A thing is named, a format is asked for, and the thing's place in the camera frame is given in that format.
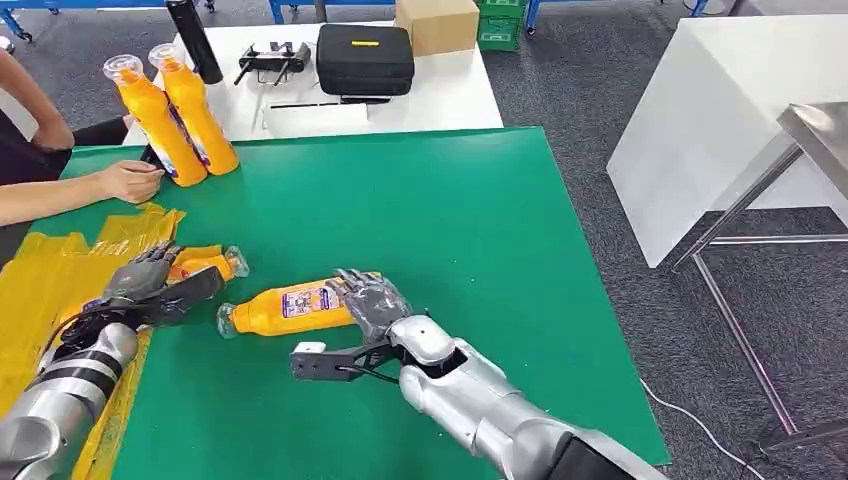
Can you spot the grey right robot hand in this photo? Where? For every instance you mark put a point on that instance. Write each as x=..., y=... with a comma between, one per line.
x=371, y=301

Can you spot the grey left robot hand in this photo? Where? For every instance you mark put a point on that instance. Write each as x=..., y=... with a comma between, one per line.
x=136, y=278

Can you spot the orange drink bottle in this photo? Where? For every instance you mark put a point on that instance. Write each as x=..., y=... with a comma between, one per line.
x=199, y=116
x=156, y=126
x=265, y=316
x=205, y=267

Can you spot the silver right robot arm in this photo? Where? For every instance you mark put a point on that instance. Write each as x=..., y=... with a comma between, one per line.
x=464, y=397

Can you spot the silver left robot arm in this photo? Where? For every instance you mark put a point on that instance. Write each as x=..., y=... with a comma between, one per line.
x=73, y=397

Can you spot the yellow plastic sheet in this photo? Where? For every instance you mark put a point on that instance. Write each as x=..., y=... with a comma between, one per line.
x=40, y=278

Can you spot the person's right hand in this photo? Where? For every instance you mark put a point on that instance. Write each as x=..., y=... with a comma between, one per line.
x=132, y=182

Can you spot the green table mat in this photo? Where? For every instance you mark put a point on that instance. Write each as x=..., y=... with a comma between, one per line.
x=430, y=218

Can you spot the black phone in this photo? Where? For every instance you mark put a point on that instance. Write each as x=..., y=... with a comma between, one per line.
x=151, y=158

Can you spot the person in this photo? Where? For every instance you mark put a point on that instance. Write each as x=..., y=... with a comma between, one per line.
x=26, y=162

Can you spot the thin black rod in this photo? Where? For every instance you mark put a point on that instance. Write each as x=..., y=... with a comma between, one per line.
x=318, y=104

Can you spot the white side table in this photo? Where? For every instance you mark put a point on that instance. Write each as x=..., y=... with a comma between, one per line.
x=457, y=99

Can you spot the black zip case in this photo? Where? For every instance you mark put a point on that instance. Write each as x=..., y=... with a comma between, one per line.
x=364, y=63

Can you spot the black cylinder flask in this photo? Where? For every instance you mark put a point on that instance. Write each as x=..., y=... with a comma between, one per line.
x=195, y=43

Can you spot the black metal clamp tool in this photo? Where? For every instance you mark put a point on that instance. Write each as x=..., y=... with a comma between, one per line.
x=275, y=60

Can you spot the brown cardboard box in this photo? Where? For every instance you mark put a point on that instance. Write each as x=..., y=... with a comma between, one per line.
x=437, y=26

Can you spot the green plastic crate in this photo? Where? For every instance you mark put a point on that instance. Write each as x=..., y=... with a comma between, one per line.
x=500, y=34
x=501, y=8

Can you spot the large white table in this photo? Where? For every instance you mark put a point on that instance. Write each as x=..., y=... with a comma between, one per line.
x=702, y=112

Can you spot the steel bench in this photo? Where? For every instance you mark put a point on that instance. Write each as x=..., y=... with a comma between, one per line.
x=821, y=132

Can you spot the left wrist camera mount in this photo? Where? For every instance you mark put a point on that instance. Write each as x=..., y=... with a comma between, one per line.
x=185, y=295

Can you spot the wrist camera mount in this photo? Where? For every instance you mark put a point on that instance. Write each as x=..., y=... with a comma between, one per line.
x=185, y=295
x=324, y=366

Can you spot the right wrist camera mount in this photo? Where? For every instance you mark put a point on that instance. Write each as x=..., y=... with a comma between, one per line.
x=324, y=366

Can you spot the blue metal frame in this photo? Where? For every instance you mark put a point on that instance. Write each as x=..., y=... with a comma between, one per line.
x=66, y=4
x=533, y=10
x=291, y=5

